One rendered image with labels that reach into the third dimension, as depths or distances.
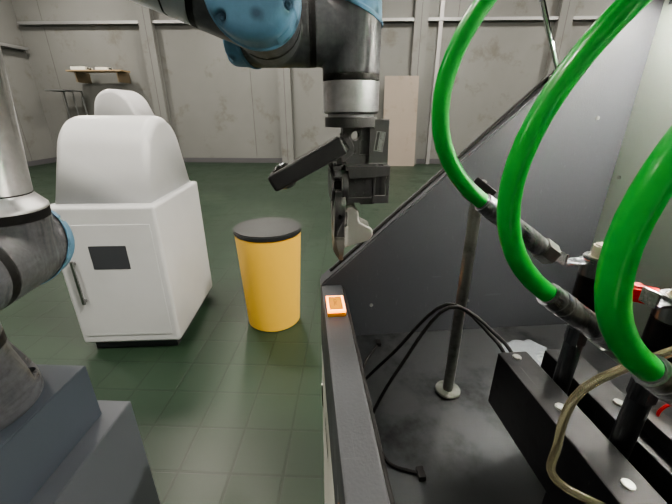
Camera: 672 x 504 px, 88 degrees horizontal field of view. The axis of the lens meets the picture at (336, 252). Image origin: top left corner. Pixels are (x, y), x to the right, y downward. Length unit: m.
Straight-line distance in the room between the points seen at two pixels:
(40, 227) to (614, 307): 0.65
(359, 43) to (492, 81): 9.41
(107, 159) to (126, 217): 0.30
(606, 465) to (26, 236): 0.72
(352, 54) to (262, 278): 1.67
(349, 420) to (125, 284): 1.82
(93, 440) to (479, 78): 9.60
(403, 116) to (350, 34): 8.55
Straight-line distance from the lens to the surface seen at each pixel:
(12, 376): 0.62
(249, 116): 9.61
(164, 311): 2.13
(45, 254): 0.67
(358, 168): 0.48
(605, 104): 0.79
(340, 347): 0.51
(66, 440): 0.69
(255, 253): 1.96
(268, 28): 0.34
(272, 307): 2.12
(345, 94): 0.48
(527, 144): 0.24
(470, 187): 0.32
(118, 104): 5.74
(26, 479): 0.65
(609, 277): 0.19
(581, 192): 0.80
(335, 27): 0.48
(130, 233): 1.99
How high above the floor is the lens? 1.26
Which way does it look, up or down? 22 degrees down
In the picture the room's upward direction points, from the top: straight up
